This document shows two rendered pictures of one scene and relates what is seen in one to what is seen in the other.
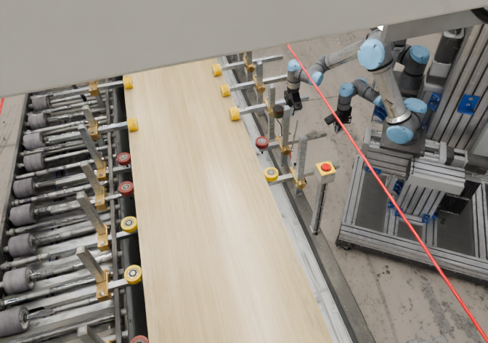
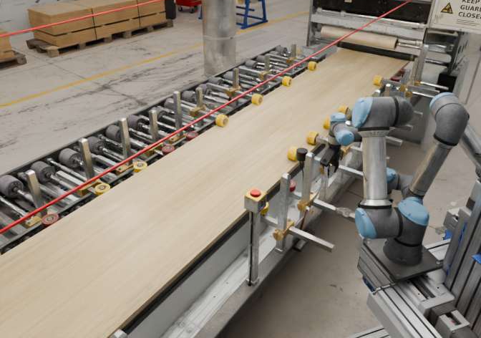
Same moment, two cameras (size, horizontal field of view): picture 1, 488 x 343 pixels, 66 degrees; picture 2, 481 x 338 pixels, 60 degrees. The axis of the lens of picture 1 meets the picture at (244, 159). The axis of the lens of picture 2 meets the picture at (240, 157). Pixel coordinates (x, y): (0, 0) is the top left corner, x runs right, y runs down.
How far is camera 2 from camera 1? 136 cm
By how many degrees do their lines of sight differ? 39
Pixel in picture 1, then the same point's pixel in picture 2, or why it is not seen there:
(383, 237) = not seen: outside the picture
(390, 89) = (368, 160)
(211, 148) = (247, 164)
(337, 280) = (212, 325)
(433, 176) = (394, 314)
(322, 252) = (233, 299)
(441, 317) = not seen: outside the picture
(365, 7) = not seen: outside the picture
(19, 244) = (91, 141)
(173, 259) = (127, 199)
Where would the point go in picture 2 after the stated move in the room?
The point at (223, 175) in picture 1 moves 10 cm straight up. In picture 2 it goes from (227, 182) to (227, 167)
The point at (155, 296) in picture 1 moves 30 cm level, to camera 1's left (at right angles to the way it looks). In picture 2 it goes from (92, 206) to (68, 181)
